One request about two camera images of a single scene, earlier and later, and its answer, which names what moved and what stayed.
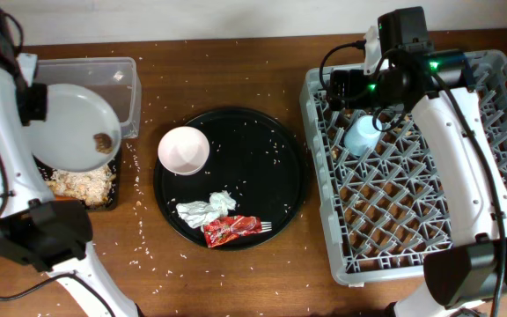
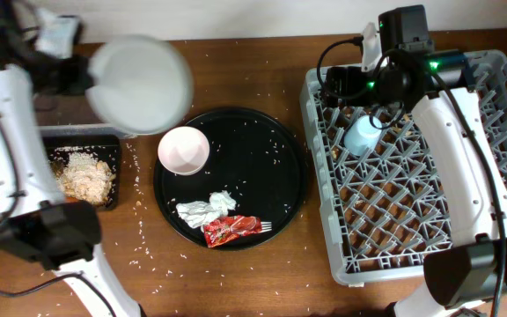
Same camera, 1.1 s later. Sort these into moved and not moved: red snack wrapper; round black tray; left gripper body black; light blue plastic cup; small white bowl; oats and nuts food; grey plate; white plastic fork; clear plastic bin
Moved: grey plate; clear plastic bin; left gripper body black
Not moved: white plastic fork; red snack wrapper; round black tray; small white bowl; oats and nuts food; light blue plastic cup
